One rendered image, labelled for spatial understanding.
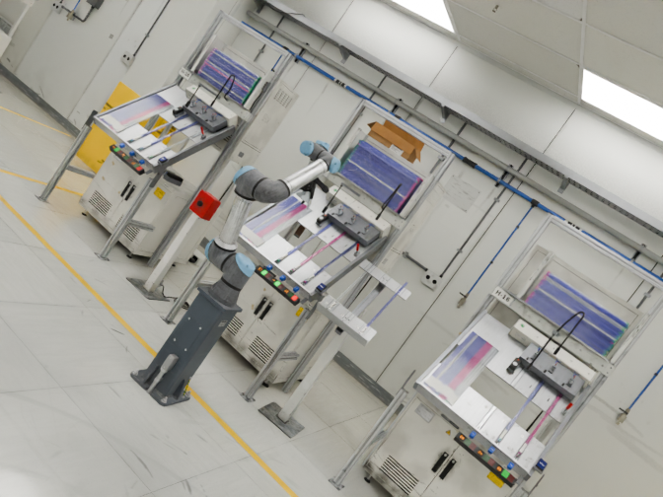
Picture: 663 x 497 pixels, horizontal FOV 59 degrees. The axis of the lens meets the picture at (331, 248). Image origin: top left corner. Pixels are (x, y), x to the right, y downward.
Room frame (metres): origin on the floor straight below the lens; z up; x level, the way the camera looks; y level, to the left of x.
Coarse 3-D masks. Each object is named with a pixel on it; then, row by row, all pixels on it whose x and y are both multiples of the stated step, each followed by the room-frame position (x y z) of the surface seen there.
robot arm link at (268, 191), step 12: (324, 156) 2.89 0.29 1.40; (312, 168) 2.80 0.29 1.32; (324, 168) 2.85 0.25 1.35; (336, 168) 2.90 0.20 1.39; (264, 180) 2.65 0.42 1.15; (276, 180) 2.68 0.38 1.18; (288, 180) 2.70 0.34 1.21; (300, 180) 2.74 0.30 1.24; (264, 192) 2.63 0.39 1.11; (276, 192) 2.64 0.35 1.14; (288, 192) 2.68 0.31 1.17
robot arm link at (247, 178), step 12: (252, 168) 2.70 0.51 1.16; (240, 180) 2.67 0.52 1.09; (252, 180) 2.65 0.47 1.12; (240, 192) 2.68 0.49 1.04; (252, 192) 2.65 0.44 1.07; (240, 204) 2.71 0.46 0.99; (228, 216) 2.75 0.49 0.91; (240, 216) 2.74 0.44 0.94; (228, 228) 2.76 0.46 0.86; (240, 228) 2.78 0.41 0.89; (216, 240) 2.79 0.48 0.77; (228, 240) 2.78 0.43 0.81; (216, 252) 2.79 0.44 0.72; (228, 252) 2.79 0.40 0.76; (216, 264) 2.80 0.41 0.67
